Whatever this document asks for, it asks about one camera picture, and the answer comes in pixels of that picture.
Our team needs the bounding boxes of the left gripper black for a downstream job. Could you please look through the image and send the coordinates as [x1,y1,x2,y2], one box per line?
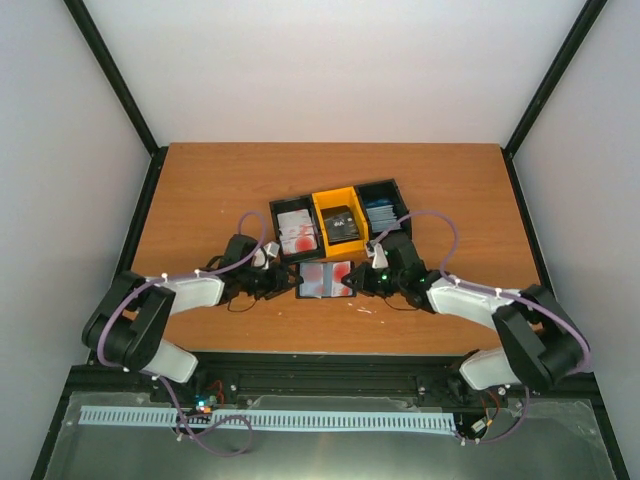
[240,262,304,301]

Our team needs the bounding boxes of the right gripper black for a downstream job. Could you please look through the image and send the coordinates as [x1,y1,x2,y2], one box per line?
[341,262,405,299]

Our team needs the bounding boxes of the red circle white card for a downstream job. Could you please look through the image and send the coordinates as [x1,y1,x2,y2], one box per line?
[300,263,324,298]

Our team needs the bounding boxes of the black leather card holder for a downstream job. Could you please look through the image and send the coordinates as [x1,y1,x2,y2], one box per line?
[296,262,356,299]

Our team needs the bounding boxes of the dark card stack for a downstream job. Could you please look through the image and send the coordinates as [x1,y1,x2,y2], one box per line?
[321,205,360,245]

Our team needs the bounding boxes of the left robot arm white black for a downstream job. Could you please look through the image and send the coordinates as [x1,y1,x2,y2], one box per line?
[81,234,303,403]

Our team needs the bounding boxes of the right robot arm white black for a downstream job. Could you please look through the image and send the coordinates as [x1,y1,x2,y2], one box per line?
[342,233,590,392]

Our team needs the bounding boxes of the red white card stack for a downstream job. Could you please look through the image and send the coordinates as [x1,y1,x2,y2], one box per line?
[277,209,318,256]

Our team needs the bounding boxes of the blue card stack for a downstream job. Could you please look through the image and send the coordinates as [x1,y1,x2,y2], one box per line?
[365,198,399,234]

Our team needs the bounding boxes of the black bin left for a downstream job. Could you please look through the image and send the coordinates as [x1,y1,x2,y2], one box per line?
[269,194,325,264]

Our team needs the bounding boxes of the black bin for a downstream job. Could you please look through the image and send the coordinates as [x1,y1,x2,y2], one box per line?
[354,179,412,240]
[269,194,325,264]

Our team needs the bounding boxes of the black bin right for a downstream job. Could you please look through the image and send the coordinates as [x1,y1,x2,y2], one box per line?
[354,179,412,240]

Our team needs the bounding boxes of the yellow bin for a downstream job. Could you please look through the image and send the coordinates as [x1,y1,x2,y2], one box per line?
[312,186,369,258]

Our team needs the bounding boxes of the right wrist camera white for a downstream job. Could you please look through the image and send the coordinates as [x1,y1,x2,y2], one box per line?
[365,241,389,270]

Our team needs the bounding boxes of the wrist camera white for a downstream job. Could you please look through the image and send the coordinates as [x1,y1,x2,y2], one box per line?
[251,241,280,270]
[365,241,389,270]

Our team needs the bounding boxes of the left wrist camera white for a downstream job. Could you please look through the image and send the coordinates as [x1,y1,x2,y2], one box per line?
[251,241,280,270]

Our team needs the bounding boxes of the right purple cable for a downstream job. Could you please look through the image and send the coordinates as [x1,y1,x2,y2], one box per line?
[369,209,594,374]

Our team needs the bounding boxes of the purple cable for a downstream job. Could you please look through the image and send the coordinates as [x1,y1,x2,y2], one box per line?
[369,209,594,374]
[95,212,269,371]

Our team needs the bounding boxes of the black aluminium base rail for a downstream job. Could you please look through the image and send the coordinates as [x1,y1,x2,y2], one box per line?
[63,352,604,412]

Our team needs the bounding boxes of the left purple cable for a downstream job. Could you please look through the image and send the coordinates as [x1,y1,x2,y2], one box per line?
[95,212,269,371]

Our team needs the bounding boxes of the light blue cable duct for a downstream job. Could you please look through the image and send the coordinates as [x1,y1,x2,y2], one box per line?
[78,406,456,435]

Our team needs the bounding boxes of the left black frame post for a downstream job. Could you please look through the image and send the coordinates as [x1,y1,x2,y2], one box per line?
[62,0,161,156]

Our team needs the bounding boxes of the black frame post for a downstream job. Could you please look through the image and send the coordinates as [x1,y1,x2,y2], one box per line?
[62,0,161,156]
[502,0,609,156]

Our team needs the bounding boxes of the right black frame post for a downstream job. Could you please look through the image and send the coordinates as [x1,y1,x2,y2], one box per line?
[502,0,609,156]

